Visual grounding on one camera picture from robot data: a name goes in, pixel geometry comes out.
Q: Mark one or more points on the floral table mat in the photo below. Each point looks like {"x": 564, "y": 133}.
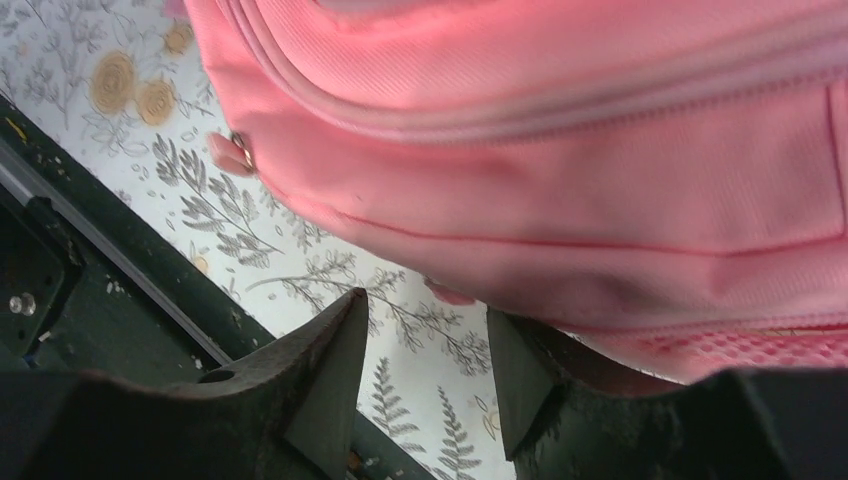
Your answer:
{"x": 120, "y": 86}

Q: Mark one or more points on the pink student backpack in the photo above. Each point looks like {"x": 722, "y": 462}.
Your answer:
{"x": 664, "y": 180}

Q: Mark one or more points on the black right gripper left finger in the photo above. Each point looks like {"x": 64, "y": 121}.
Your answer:
{"x": 285, "y": 411}

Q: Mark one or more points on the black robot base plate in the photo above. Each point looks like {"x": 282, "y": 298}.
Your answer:
{"x": 86, "y": 285}

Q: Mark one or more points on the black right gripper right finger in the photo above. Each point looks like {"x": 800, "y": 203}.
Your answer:
{"x": 567, "y": 412}

